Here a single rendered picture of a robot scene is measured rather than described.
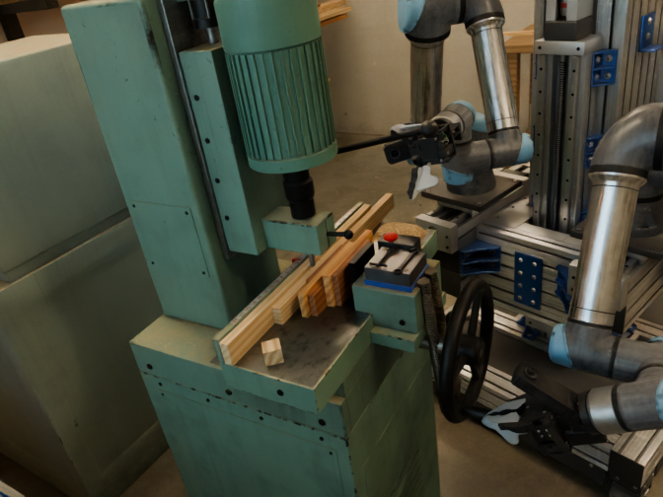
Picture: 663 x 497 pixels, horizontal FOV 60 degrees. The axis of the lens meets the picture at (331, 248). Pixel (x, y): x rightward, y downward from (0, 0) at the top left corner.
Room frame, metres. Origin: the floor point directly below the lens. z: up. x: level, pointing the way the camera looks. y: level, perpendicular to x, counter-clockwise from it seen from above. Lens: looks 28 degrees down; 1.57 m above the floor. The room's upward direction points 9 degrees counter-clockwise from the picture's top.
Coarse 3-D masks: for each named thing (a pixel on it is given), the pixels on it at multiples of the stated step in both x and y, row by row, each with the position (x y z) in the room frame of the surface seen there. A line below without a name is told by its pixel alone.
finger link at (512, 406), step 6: (510, 402) 0.78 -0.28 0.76; (516, 402) 0.77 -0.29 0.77; (522, 402) 0.76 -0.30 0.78; (498, 408) 0.78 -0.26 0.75; (504, 408) 0.77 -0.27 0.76; (510, 408) 0.76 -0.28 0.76; (516, 408) 0.75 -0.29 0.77; (522, 408) 0.75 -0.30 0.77; (486, 414) 0.78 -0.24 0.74; (492, 414) 0.78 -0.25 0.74; (504, 414) 0.77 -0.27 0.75
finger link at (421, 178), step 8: (416, 168) 1.14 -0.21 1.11; (424, 168) 1.14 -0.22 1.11; (416, 176) 1.12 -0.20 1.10; (424, 176) 1.12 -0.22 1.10; (432, 176) 1.11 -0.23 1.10; (416, 184) 1.11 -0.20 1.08; (424, 184) 1.10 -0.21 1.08; (432, 184) 1.09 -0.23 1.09; (408, 192) 1.09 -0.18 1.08; (416, 192) 1.10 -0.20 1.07
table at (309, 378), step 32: (288, 320) 0.96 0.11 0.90; (320, 320) 0.94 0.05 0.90; (352, 320) 0.92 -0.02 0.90; (256, 352) 0.87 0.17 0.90; (288, 352) 0.86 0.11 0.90; (320, 352) 0.84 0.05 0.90; (352, 352) 0.86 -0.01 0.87; (256, 384) 0.82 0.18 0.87; (288, 384) 0.77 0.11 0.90; (320, 384) 0.76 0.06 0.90
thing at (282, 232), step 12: (276, 216) 1.10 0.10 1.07; (288, 216) 1.09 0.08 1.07; (324, 216) 1.06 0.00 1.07; (264, 228) 1.09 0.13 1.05; (276, 228) 1.07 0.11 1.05; (288, 228) 1.06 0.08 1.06; (300, 228) 1.04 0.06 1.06; (312, 228) 1.03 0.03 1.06; (324, 228) 1.04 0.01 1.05; (276, 240) 1.08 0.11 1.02; (288, 240) 1.06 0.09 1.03; (300, 240) 1.04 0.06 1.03; (312, 240) 1.03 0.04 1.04; (324, 240) 1.04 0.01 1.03; (312, 252) 1.03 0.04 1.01; (324, 252) 1.03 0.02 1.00
